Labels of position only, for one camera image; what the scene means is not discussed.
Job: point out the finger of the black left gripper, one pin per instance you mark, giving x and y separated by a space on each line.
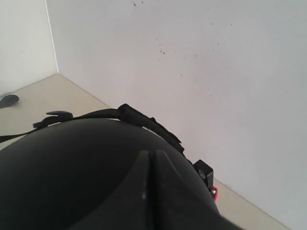
8 100

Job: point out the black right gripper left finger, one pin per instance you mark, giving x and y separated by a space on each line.
128 207

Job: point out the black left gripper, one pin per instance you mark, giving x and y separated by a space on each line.
206 173

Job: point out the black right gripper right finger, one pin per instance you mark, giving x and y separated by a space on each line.
181 200

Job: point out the black helmet with tinted visor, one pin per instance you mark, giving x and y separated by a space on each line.
57 174

